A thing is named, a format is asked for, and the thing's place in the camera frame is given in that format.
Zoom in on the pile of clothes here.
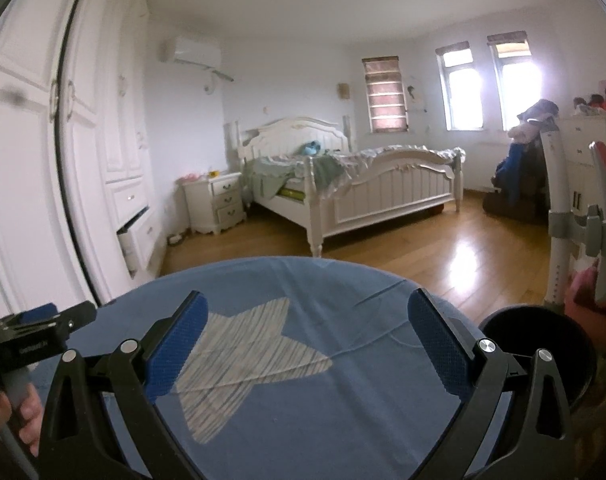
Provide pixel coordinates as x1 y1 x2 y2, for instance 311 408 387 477
483 99 561 223

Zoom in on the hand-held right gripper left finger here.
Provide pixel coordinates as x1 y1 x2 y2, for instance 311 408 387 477
36 290 211 480

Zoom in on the white wardrobe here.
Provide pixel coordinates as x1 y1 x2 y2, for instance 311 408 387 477
0 0 166 321

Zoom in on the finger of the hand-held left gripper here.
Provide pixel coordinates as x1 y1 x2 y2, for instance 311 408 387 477
0 301 98 343

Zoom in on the person's left hand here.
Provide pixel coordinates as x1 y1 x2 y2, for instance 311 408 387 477
0 387 46 458

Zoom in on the white dresser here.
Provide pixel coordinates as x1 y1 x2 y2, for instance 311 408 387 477
558 112 606 221

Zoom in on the white bed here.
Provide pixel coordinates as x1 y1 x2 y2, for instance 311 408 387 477
225 116 468 258

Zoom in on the blue star-print cloth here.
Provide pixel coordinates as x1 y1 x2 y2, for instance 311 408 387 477
28 255 514 480

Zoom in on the window with striped blind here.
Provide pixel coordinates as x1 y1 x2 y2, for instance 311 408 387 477
362 56 410 133

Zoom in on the bright window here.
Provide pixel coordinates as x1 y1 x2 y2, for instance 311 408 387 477
435 42 485 132
487 31 542 132

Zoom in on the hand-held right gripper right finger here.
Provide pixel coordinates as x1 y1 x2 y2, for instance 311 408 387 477
407 287 574 480

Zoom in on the green bedding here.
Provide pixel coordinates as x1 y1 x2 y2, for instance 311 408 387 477
245 152 351 198

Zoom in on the wall sticker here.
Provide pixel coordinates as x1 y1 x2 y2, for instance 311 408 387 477
407 77 429 111

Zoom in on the white nightstand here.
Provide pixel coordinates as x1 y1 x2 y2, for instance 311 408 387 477
182 171 248 236

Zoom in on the white air conditioner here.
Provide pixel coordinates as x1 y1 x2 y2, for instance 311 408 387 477
162 36 223 70

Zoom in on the pink red cloth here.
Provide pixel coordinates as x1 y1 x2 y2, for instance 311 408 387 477
565 265 606 321

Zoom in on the black bin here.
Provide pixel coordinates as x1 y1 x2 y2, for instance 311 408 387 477
482 304 600 413

